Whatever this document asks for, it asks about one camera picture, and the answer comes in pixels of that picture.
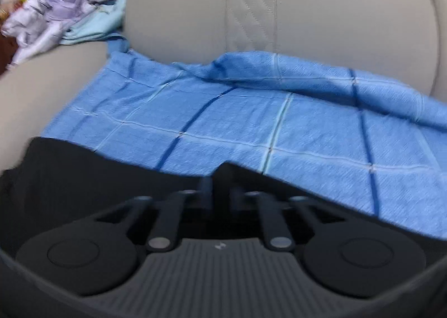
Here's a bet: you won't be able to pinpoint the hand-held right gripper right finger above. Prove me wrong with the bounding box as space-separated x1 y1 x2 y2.
228 188 344 252

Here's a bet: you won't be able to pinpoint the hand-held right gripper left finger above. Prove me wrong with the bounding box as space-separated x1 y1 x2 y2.
94 176 214 253

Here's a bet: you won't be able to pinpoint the black pants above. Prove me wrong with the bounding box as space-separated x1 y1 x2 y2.
0 136 447 263

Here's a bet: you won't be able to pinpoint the blue checked blanket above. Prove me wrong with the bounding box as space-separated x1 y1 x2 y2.
40 32 447 239

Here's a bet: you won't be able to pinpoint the light teal cloth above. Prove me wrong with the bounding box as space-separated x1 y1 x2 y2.
61 0 128 45

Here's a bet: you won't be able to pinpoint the beige leather sofa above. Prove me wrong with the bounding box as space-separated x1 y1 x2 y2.
0 0 447 174

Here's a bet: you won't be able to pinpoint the pile of crumpled clothes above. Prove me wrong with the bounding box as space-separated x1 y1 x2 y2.
0 0 121 67

